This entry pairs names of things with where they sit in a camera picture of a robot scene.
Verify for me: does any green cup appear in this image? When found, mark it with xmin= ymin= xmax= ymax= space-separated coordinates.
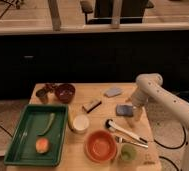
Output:
xmin=120 ymin=144 xmax=137 ymax=162

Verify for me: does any silver metal utensil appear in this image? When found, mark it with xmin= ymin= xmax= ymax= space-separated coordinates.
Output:
xmin=115 ymin=136 xmax=148 ymax=149

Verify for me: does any orange fruit toy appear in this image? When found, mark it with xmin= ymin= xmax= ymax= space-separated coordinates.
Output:
xmin=35 ymin=138 xmax=49 ymax=154

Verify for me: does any orange bowl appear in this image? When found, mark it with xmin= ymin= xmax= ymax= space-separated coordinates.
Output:
xmin=84 ymin=130 xmax=117 ymax=163

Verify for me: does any black cable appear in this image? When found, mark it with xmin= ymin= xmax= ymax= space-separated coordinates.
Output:
xmin=153 ymin=124 xmax=188 ymax=150

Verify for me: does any brown whiteboard eraser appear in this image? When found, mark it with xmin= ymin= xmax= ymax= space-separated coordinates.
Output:
xmin=82 ymin=99 xmax=102 ymax=113

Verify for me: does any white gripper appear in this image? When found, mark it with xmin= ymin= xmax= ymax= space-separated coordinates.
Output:
xmin=127 ymin=88 xmax=149 ymax=121

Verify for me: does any white paper cup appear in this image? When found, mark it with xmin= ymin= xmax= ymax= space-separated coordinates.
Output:
xmin=73 ymin=115 xmax=89 ymax=134

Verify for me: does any office chair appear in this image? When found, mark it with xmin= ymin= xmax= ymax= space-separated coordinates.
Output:
xmin=80 ymin=0 xmax=154 ymax=25

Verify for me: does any dark small toy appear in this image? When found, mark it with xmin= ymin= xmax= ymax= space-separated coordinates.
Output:
xmin=45 ymin=83 xmax=57 ymax=93

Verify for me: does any dark red bowl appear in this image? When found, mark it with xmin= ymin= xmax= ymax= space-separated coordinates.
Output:
xmin=55 ymin=83 xmax=75 ymax=104

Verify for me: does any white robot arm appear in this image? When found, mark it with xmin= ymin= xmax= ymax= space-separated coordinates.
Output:
xmin=130 ymin=73 xmax=189 ymax=171

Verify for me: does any green plastic tray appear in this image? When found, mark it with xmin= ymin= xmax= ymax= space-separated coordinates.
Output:
xmin=4 ymin=104 xmax=68 ymax=167

